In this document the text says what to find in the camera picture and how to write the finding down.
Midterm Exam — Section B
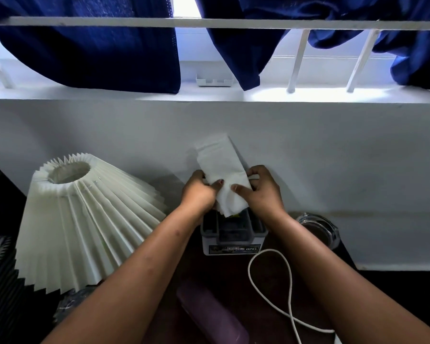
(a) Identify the white paper tissue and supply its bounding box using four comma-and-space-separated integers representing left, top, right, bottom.
194, 134, 260, 218

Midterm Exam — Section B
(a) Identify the person's right hand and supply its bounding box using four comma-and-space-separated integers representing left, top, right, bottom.
231, 165, 287, 221

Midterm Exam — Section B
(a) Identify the person's left hand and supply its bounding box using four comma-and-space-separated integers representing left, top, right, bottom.
179, 170, 224, 219

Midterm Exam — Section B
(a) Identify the white pleated lampshade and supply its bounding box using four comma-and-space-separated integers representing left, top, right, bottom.
14, 153, 169, 295

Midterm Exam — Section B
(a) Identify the glass ashtray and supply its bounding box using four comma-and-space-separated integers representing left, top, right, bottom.
296, 213, 341, 250

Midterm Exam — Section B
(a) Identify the small white tray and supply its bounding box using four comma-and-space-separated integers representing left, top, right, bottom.
196, 74, 235, 87

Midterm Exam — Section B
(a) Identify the white cable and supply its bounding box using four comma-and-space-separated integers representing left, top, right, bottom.
247, 249, 335, 344

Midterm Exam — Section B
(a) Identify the white window railing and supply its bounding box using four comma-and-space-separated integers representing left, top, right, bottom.
0, 16, 430, 94

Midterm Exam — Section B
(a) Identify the dark blue curtain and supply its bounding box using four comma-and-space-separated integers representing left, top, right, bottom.
194, 0, 430, 92
0, 0, 181, 94

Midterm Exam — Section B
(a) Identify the person's left forearm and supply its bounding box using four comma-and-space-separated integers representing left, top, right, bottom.
41, 206, 205, 344

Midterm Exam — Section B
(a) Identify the person's right forearm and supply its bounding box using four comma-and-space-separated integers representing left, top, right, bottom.
263, 208, 430, 344

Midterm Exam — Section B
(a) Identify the grey tissue box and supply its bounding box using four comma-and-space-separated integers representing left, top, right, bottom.
200, 208, 269, 256

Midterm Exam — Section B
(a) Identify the purple case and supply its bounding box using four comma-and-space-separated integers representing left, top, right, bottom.
176, 281, 250, 344

